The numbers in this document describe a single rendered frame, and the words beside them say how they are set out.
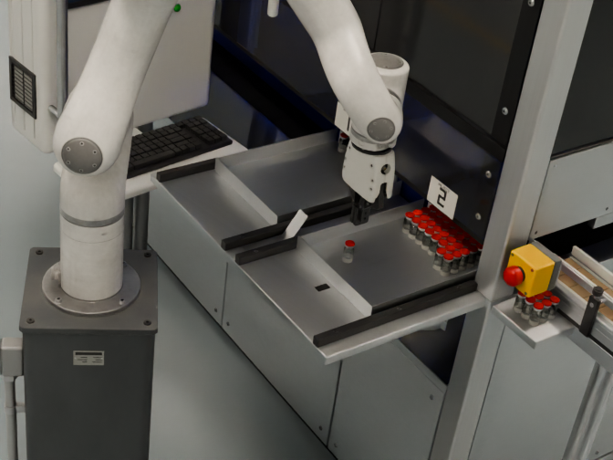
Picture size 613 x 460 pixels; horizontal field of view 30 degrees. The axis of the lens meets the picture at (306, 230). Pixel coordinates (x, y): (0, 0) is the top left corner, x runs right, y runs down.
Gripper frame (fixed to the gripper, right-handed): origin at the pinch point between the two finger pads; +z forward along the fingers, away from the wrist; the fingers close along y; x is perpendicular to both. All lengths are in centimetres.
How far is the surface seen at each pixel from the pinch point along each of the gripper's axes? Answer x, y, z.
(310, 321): 8.7, -0.8, 22.4
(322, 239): -8.3, 19.9, 21.5
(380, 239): -20.6, 15.3, 22.2
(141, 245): -9, 100, 76
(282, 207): -7.6, 34.5, 22.1
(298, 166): -21, 47, 22
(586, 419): -43, -33, 44
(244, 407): -22, 60, 110
